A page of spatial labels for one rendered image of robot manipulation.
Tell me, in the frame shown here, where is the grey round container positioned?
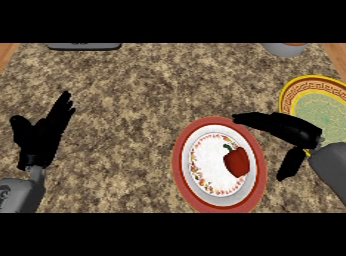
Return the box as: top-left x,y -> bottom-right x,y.
258,42 -> 310,59

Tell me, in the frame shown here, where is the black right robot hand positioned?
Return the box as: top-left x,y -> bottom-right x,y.
230,111 -> 325,183

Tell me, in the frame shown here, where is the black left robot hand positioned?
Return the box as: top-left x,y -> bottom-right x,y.
9,90 -> 77,172

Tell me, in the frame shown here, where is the red bell pepper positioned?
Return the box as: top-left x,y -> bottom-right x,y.
222,143 -> 251,179

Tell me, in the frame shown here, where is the yellow-rimmed green patterned plate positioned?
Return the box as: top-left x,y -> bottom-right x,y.
278,74 -> 346,158

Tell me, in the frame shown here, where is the red-rimmed white floral plate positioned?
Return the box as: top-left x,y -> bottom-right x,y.
171,116 -> 269,214

